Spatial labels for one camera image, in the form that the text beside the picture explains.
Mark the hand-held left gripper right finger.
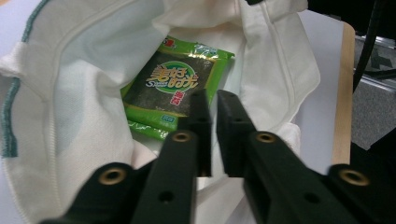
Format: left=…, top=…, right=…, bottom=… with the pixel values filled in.
left=216, top=89, right=359, bottom=224

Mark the patterned canvas tote bag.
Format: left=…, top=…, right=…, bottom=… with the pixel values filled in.
left=0, top=0, right=322, bottom=224

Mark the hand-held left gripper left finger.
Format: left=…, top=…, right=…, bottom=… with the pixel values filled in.
left=130, top=88, right=213, bottom=224

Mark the black cable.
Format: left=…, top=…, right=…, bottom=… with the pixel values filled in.
left=352, top=0, right=396, bottom=94

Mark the green seaweed snack packet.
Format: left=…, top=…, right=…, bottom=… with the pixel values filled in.
left=127, top=119, right=171, bottom=142
left=120, top=35, right=235, bottom=133

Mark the aluminium rail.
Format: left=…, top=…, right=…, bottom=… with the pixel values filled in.
left=353, top=35, right=396, bottom=93

